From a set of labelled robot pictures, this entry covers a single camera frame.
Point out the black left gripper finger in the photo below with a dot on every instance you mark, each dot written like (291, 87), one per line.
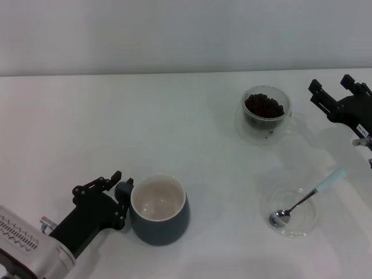
(96, 184)
(124, 191)

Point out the double-wall clear glass cup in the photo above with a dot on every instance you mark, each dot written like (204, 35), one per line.
(263, 130)

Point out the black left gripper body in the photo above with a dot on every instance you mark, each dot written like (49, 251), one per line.
(87, 218)

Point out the clear glass saucer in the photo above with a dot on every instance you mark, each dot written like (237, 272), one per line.
(302, 225)

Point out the dark grey ceramic mug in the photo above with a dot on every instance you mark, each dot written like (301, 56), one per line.
(162, 231)

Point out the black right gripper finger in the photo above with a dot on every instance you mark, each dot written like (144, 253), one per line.
(321, 94)
(359, 87)

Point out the pile of coffee beans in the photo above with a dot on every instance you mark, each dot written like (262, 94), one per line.
(263, 106)

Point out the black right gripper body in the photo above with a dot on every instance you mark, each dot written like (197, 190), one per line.
(354, 112)

